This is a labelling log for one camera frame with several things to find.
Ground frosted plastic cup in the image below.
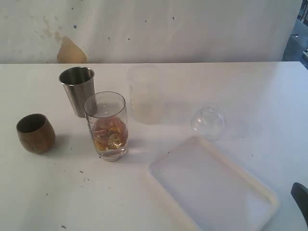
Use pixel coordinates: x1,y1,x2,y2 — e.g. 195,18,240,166
128,64,163,125

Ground brown wooden cup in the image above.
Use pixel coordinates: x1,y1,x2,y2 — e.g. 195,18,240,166
16,114,55,154

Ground gold coins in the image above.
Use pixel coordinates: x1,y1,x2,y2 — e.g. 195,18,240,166
92,117,128,152

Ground white plastic tray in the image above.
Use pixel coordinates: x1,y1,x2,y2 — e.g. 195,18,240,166
146,136,279,231

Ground clear glass with amber liquid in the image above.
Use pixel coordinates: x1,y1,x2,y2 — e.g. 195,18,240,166
84,91,128,162

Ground stainless steel cup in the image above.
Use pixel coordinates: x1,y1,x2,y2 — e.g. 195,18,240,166
59,66,95,118

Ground dark right gripper tip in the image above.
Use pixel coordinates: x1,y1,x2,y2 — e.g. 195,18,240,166
291,182,308,219

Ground clear dome strainer lid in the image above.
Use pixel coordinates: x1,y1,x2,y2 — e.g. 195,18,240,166
190,103,225,141

